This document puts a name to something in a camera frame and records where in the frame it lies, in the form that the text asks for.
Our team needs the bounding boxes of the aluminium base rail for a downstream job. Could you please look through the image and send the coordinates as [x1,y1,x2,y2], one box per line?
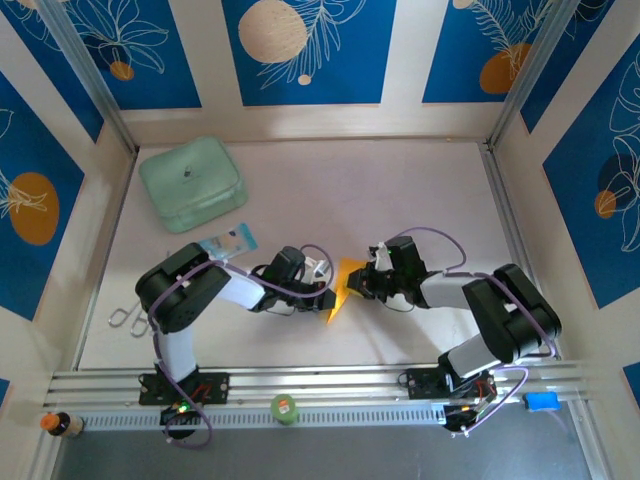
[43,359,596,409]

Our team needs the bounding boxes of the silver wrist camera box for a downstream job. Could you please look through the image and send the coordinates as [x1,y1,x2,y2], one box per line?
[301,256,332,290]
[366,242,392,272]

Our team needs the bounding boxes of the orange paper sheet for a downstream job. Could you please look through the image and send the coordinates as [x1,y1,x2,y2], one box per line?
[324,257,369,326]

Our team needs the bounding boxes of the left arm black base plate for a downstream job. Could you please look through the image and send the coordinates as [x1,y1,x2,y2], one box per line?
[138,370,231,406]

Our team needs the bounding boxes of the green tape roll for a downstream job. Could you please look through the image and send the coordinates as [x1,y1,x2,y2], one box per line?
[269,393,300,426]

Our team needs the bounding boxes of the metal scissors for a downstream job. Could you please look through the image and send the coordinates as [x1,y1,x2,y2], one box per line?
[108,299,151,337]

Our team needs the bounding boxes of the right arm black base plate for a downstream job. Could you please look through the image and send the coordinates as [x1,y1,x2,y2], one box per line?
[405,367,496,401]

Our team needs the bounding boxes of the aluminium side rail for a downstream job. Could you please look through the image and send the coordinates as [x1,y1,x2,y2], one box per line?
[72,149,139,372]
[478,142,560,362]

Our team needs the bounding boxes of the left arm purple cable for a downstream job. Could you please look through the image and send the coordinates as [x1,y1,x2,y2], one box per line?
[149,243,335,449]

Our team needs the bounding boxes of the aluminium frame post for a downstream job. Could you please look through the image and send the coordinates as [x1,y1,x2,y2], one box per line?
[485,0,576,152]
[37,0,140,157]

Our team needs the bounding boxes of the small blue box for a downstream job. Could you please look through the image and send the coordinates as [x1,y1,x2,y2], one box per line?
[522,392,560,412]

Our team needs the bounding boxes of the slotted grey cable duct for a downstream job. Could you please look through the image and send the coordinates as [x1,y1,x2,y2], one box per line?
[74,404,449,432]

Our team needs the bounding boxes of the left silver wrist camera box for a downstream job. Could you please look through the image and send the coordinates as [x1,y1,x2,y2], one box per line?
[301,256,332,290]

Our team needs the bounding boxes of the blue medical cotton packet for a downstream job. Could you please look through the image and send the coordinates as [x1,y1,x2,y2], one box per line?
[197,222,260,261]

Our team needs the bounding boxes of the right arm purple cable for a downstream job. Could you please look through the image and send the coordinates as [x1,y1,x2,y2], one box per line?
[394,227,559,437]

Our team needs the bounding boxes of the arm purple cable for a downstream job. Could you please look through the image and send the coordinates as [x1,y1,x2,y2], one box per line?
[149,243,335,449]
[394,227,559,437]

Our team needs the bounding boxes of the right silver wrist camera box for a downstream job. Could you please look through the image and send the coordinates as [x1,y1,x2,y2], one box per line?
[366,242,392,272]

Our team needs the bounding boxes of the brown bottle with orange cap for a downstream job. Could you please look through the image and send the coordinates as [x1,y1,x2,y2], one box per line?
[39,410,85,439]

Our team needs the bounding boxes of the mint green medicine bag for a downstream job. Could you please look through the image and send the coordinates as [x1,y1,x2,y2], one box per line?
[138,135,249,235]

